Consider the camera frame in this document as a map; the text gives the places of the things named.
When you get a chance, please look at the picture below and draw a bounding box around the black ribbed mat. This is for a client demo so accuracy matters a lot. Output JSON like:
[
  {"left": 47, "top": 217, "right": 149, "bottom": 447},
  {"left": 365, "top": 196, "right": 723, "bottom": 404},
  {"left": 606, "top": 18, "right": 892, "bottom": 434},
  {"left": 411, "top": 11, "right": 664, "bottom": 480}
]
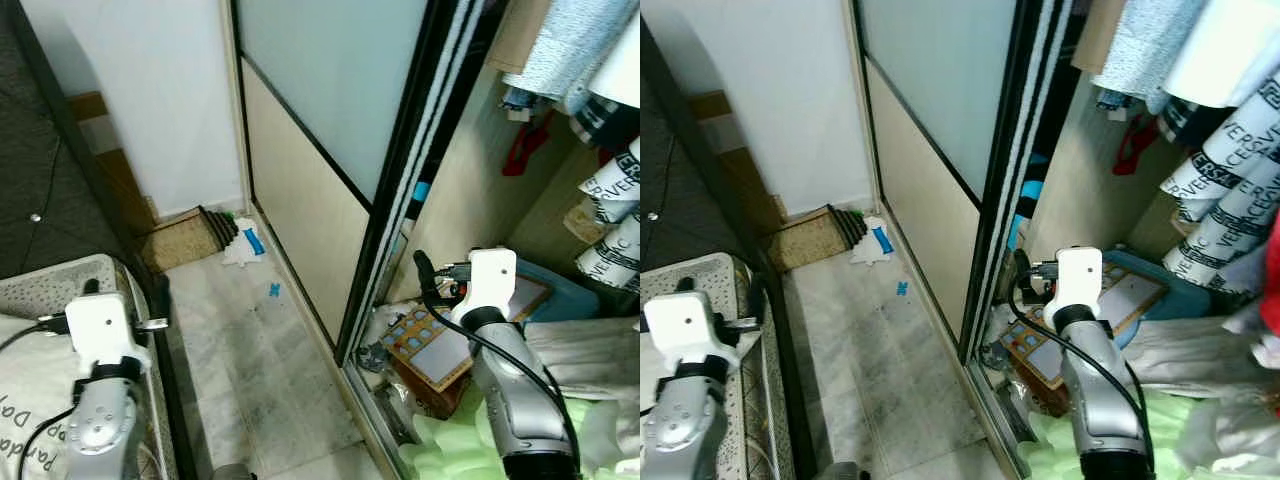
[
  {"left": 198, "top": 205, "right": 241, "bottom": 251},
  {"left": 825, "top": 205, "right": 871, "bottom": 251}
]

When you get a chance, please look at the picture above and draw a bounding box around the blue storage box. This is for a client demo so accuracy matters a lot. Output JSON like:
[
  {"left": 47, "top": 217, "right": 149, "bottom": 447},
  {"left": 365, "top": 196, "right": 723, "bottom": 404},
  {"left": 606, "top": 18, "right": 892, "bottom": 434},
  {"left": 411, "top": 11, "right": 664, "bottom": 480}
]
[
  {"left": 1085, "top": 250, "right": 1216, "bottom": 346},
  {"left": 470, "top": 255, "right": 603, "bottom": 326}
]

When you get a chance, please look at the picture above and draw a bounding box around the black white lettered garment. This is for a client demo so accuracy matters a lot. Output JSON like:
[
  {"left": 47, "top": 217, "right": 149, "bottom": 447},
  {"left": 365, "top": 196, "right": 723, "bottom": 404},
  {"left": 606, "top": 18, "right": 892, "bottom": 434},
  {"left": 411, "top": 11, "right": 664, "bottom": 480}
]
[
  {"left": 568, "top": 90, "right": 641, "bottom": 293},
  {"left": 1158, "top": 85, "right": 1280, "bottom": 296}
]

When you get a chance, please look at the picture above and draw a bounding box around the red pink garment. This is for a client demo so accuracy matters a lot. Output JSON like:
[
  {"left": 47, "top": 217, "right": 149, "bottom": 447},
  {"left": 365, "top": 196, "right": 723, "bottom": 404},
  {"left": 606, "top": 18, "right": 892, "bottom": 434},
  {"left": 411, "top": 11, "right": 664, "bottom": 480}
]
[{"left": 1225, "top": 205, "right": 1280, "bottom": 371}]

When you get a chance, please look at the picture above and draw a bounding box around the white crumpled paper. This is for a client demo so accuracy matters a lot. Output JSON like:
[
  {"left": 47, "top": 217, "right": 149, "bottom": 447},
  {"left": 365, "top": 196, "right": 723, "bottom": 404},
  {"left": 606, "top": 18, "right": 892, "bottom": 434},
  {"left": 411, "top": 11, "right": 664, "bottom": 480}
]
[
  {"left": 222, "top": 232, "right": 266, "bottom": 267},
  {"left": 850, "top": 232, "right": 894, "bottom": 267}
]

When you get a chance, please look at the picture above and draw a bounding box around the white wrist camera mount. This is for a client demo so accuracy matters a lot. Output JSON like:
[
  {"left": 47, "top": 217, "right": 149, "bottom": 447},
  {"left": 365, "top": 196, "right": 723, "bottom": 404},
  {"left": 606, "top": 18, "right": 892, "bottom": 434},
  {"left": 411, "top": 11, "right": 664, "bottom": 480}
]
[
  {"left": 1043, "top": 247, "right": 1103, "bottom": 326},
  {"left": 643, "top": 290, "right": 736, "bottom": 376},
  {"left": 65, "top": 293, "right": 153, "bottom": 378},
  {"left": 455, "top": 248, "right": 519, "bottom": 328}
]

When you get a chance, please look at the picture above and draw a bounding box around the light wood wardrobe cabinet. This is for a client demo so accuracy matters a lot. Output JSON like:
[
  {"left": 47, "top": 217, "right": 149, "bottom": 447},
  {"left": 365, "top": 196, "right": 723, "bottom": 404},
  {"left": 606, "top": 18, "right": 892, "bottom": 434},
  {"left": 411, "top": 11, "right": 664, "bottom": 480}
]
[
  {"left": 1010, "top": 0, "right": 1280, "bottom": 301},
  {"left": 385, "top": 0, "right": 641, "bottom": 306}
]

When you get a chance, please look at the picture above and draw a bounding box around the white hanging garment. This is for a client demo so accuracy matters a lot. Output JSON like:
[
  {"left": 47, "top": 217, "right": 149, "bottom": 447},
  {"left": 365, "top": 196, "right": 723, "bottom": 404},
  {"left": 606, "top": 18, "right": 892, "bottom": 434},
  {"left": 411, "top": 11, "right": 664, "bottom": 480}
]
[
  {"left": 585, "top": 15, "right": 641, "bottom": 111},
  {"left": 1160, "top": 0, "right": 1280, "bottom": 109}
]

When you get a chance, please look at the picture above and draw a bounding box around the white quilted mattress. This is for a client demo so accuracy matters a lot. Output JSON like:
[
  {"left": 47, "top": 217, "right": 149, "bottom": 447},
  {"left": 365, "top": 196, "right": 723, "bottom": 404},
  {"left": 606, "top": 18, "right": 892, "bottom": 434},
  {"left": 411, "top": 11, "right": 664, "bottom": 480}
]
[
  {"left": 0, "top": 253, "right": 181, "bottom": 480},
  {"left": 640, "top": 252, "right": 801, "bottom": 480}
]

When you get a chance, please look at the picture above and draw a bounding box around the white panda print pillow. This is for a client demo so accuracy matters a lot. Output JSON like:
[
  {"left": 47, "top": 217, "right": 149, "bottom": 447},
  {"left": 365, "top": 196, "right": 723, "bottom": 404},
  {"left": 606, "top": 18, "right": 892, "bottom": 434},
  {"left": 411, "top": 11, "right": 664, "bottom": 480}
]
[{"left": 0, "top": 315, "right": 106, "bottom": 480}]

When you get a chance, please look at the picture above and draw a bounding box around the metal wardrobe floor rail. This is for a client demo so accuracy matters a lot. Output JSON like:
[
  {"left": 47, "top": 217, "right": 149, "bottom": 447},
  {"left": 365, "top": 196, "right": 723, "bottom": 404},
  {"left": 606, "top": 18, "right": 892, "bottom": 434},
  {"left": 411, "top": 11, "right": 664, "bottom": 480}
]
[
  {"left": 965, "top": 358, "right": 1041, "bottom": 480},
  {"left": 343, "top": 358, "right": 426, "bottom": 480}
]

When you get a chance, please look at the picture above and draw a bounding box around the frosted glass wardrobe door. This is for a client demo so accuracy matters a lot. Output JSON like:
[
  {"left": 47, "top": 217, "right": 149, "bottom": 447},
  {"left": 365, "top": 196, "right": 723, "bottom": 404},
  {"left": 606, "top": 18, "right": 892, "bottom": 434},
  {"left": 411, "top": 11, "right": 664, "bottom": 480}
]
[
  {"left": 852, "top": 0, "right": 1031, "bottom": 346},
  {"left": 232, "top": 0, "right": 433, "bottom": 351}
]

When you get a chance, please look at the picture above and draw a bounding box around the white folded cloth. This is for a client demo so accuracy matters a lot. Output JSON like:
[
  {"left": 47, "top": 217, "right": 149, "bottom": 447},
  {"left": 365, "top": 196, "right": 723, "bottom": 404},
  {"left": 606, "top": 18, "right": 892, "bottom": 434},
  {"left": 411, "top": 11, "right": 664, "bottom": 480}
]
[
  {"left": 525, "top": 316, "right": 641, "bottom": 401},
  {"left": 1120, "top": 320, "right": 1271, "bottom": 396}
]

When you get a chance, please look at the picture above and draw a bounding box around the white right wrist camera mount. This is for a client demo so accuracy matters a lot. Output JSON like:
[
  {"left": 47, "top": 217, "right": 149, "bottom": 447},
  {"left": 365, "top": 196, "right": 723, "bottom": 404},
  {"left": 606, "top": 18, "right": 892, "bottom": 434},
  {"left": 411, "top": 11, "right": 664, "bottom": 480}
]
[
  {"left": 1043, "top": 247, "right": 1103, "bottom": 326},
  {"left": 455, "top": 248, "right": 519, "bottom": 328}
]

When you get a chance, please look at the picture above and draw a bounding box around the black tufted headboard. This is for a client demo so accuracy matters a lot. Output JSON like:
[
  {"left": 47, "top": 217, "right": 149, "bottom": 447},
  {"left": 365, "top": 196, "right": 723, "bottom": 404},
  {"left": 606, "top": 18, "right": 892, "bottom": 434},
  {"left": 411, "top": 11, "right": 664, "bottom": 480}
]
[
  {"left": 640, "top": 20, "right": 791, "bottom": 341},
  {"left": 0, "top": 0, "right": 176, "bottom": 336}
]

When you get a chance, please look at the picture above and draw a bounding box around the light blue patterned garment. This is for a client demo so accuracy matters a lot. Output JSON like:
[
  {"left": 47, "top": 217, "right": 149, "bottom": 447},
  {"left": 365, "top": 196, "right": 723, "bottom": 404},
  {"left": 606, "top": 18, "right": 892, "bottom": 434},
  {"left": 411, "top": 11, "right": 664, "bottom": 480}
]
[
  {"left": 1090, "top": 0, "right": 1231, "bottom": 113},
  {"left": 500, "top": 0, "right": 641, "bottom": 113}
]

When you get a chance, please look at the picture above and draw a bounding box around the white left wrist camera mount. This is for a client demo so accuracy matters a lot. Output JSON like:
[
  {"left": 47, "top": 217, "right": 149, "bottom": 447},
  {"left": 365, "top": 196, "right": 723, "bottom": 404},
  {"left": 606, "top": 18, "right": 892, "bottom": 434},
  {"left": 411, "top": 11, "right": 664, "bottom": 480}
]
[
  {"left": 643, "top": 290, "right": 736, "bottom": 376},
  {"left": 65, "top": 293, "right": 153, "bottom": 378}
]

